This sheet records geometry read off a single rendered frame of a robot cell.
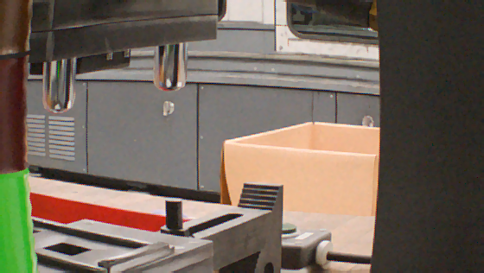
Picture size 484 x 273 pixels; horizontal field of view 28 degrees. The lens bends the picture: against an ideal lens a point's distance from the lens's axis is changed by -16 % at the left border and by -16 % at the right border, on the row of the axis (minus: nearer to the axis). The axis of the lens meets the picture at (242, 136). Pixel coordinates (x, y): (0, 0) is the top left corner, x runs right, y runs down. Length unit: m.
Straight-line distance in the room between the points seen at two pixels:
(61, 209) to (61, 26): 0.43
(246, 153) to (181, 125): 2.89
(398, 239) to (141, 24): 0.21
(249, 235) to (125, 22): 0.27
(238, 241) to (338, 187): 2.10
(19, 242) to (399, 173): 0.19
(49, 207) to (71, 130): 5.43
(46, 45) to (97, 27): 0.05
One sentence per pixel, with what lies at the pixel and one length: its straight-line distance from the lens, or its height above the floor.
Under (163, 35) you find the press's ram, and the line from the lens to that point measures 0.59.
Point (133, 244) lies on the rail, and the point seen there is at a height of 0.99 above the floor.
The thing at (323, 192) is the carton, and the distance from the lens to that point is 2.89.
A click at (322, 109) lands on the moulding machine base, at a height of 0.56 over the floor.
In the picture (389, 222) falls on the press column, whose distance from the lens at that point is 0.44.
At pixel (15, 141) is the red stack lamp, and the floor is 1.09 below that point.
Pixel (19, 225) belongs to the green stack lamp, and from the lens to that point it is 0.29.
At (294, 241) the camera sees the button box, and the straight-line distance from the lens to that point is 0.91.
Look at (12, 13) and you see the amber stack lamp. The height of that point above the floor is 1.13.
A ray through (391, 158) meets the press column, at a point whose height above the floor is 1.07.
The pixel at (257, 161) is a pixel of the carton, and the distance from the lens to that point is 2.97.
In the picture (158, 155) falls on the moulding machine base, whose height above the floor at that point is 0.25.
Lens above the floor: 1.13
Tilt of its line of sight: 8 degrees down
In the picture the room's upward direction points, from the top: straight up
